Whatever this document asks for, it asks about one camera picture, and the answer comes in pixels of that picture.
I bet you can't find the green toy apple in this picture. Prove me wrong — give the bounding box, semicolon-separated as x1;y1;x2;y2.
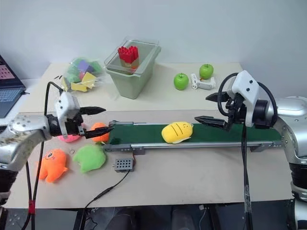
199;63;214;80
173;72;189;91

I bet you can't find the pale green plastic bin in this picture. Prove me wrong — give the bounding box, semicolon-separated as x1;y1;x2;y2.
104;35;162;100

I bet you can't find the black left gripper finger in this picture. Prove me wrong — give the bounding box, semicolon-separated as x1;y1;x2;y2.
83;126;115;140
80;106;107;117

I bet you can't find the clear bag of foam pieces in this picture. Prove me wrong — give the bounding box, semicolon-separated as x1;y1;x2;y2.
60;57;109;93

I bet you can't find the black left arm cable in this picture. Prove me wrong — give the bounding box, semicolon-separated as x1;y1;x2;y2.
24;81;66;230

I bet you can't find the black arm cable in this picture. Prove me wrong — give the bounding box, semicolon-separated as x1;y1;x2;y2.
24;81;66;230
217;72;278;230

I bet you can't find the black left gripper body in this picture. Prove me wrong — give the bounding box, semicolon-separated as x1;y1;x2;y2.
63;112;85;137

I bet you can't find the red building block stack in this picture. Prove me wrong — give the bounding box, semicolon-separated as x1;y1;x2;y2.
117;45;140;69

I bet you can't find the black control box cable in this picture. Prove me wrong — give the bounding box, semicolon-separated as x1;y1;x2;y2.
84;170;131;209

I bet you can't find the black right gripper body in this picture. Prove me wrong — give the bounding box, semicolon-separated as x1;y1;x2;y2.
224;92;247;131

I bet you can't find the grey conveyor control box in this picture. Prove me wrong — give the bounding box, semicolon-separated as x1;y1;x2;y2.
114;158;135;173

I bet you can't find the green conveyor belt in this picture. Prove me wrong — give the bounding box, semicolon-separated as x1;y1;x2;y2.
103;120;285;155

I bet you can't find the white plastic gripper part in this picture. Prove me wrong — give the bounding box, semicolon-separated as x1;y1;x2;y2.
190;72;217;91

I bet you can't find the orange plush toy with eye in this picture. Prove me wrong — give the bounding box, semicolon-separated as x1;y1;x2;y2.
35;149;70;184

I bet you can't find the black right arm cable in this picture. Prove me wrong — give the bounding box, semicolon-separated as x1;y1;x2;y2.
217;72;278;230

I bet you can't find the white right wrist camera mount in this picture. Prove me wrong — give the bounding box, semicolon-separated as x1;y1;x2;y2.
231;69;261;127

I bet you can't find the yellow plush toy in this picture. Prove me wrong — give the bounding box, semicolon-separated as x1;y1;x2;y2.
161;121;195;145

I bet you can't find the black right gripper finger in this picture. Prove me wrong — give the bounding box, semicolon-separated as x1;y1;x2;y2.
205;92;229;103
194;116;229;131

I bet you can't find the light green plush toy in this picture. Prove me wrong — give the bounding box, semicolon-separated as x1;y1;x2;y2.
72;144;107;174

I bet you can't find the dark laptop computer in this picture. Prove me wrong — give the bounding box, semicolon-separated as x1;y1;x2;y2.
0;54;27;119

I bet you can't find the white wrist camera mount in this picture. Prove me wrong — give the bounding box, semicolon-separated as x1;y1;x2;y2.
54;92;83;138
231;69;261;127

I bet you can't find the pink plush toy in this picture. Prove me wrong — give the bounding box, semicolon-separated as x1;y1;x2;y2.
57;133;82;143

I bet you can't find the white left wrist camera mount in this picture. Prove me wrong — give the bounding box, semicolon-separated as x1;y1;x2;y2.
54;92;83;138

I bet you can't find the round orange plush toy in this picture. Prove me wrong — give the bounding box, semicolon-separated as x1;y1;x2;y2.
91;122;110;143

